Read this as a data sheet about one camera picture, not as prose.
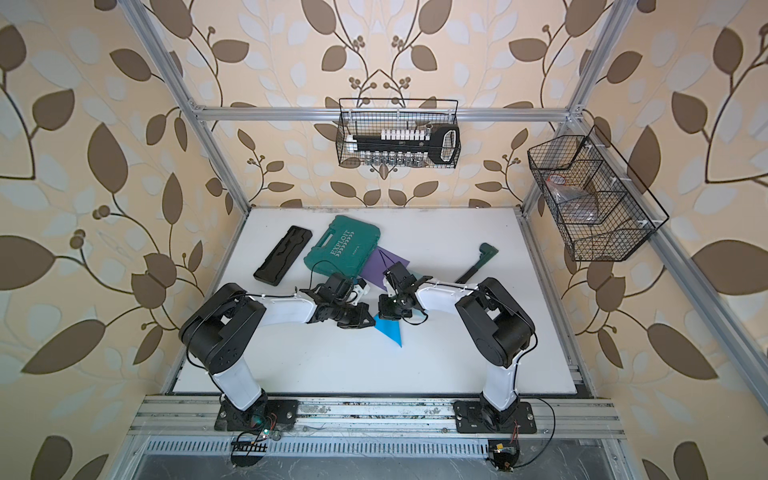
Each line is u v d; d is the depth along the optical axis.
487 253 1.05
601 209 0.73
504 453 0.72
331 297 0.76
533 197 1.18
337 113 0.89
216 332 0.48
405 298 0.69
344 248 1.02
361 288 0.88
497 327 0.49
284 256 1.05
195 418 0.75
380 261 1.09
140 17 0.72
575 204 0.70
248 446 0.74
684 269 0.55
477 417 0.72
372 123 0.93
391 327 0.88
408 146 0.85
